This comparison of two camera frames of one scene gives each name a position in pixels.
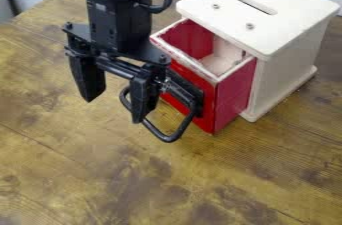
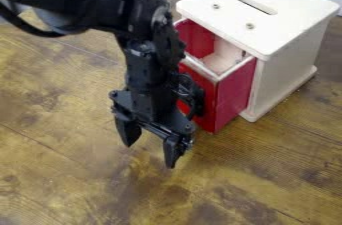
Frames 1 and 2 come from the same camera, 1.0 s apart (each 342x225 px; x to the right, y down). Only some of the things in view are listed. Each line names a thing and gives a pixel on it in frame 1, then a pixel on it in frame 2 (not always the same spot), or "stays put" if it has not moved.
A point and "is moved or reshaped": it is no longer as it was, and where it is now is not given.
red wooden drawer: [213, 74] stays put
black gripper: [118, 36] to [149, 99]
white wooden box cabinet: [270, 17] stays put
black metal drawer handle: [162, 136] is moved or reshaped
